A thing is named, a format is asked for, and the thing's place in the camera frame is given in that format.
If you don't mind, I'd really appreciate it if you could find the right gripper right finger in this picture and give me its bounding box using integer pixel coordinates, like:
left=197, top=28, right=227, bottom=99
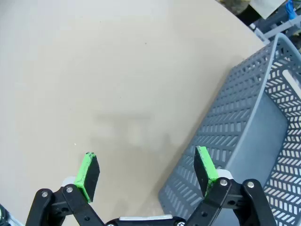
left=185, top=145, right=277, bottom=226

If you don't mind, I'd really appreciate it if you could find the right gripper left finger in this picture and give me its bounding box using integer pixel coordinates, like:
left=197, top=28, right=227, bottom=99
left=24, top=152, right=106, bottom=226

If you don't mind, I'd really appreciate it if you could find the grey perforated plastic basket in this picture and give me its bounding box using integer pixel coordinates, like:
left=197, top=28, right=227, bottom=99
left=158, top=32, right=301, bottom=226

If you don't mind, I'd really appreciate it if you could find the small blue object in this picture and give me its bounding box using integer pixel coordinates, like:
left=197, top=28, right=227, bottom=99
left=285, top=1, right=297, bottom=19

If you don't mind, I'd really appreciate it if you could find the grey metal frame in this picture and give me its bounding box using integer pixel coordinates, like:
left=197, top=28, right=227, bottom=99
left=249, top=9, right=301, bottom=45

